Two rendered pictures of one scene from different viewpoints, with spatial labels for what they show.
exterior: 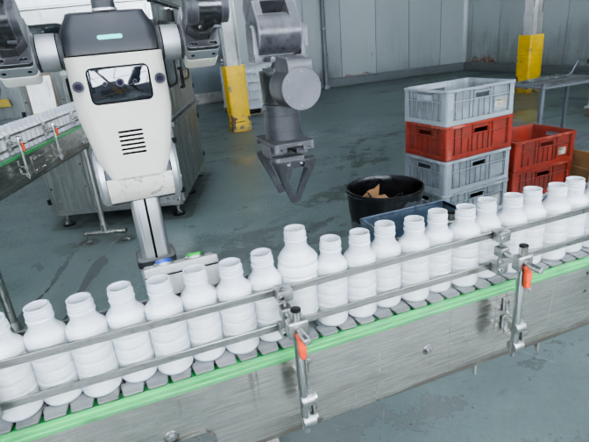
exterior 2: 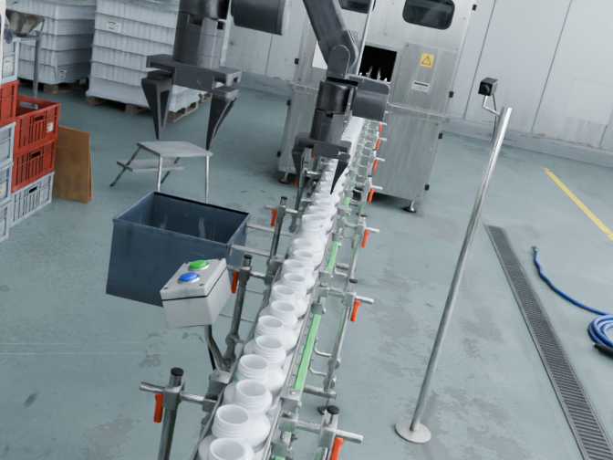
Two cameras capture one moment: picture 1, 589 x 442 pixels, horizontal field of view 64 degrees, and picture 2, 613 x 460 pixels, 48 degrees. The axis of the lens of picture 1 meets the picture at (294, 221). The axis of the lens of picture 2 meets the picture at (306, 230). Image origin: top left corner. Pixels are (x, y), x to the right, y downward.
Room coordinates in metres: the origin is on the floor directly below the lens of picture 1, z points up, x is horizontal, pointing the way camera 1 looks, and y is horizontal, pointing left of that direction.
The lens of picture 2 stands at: (0.27, 1.18, 1.59)
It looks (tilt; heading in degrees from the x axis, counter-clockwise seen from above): 18 degrees down; 292
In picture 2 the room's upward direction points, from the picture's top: 12 degrees clockwise
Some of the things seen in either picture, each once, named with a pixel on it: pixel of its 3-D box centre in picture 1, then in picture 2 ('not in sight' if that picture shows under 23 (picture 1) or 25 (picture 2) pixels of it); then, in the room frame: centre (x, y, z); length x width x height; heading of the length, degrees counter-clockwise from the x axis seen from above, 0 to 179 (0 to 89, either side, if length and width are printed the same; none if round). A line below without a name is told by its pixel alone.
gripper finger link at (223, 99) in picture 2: not in sight; (203, 109); (0.73, 0.46, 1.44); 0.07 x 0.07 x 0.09; 19
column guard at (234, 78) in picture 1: (237, 98); not in sight; (8.50, 0.81, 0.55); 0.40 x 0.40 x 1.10; 19
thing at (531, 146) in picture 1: (523, 146); (5, 120); (3.53, -1.80, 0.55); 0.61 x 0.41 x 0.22; 112
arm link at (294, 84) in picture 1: (287, 63); (358, 82); (0.72, -0.01, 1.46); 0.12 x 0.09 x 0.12; 18
